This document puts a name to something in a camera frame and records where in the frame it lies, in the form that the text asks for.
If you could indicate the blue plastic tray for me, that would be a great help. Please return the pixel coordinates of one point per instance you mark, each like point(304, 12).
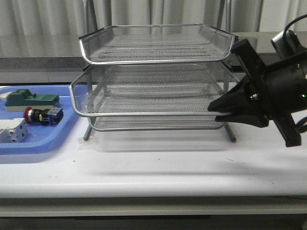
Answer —
point(40, 138)

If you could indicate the red emergency stop push button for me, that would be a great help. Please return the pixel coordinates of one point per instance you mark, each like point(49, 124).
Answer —
point(48, 117)

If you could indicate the white circuit breaker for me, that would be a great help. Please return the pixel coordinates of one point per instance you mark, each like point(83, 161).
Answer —
point(13, 130)

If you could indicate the clear adhesive tape patch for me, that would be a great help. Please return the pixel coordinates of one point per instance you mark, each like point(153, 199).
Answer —
point(93, 143)

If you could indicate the silver mesh tray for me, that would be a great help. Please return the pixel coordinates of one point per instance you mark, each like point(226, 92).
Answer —
point(144, 44)
point(143, 90)
point(129, 123)

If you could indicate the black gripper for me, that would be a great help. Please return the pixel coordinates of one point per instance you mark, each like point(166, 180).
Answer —
point(281, 89)

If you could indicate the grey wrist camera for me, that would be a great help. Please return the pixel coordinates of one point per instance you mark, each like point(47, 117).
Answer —
point(288, 45)

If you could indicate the green and beige switch block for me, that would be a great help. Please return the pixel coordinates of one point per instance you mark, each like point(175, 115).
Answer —
point(20, 99)

